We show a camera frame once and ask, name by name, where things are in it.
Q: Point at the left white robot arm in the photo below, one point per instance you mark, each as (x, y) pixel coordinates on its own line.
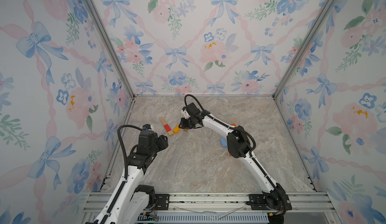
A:
(132, 202)

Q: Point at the aluminium corner post left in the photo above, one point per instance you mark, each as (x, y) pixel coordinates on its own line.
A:
(95, 16)

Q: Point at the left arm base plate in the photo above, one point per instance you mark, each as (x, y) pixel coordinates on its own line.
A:
(156, 202)

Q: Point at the yellow rectangular block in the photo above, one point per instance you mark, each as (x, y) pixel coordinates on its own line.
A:
(176, 129)

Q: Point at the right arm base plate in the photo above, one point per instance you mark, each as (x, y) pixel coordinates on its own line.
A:
(269, 202)

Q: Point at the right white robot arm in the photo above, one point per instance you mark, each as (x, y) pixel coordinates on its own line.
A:
(240, 145)

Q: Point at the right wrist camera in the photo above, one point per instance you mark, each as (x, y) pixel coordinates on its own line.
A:
(190, 110)

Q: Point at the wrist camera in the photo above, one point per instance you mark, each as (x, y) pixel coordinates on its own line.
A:
(190, 110)
(147, 141)

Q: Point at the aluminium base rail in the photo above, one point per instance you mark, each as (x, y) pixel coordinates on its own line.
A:
(233, 208)

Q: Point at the aluminium corner post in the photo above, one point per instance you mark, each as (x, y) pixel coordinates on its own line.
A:
(310, 36)
(95, 16)

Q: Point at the light blue block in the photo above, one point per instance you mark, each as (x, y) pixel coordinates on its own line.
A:
(223, 142)

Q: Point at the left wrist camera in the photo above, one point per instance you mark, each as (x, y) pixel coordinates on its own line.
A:
(147, 141)

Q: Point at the aluminium corner post right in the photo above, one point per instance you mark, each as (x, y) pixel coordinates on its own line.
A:
(310, 36)

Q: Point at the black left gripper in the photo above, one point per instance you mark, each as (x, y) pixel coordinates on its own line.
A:
(162, 141)

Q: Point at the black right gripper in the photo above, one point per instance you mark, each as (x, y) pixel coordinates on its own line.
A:
(183, 125)

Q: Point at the red rectangular block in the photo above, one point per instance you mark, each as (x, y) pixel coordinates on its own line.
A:
(167, 128)

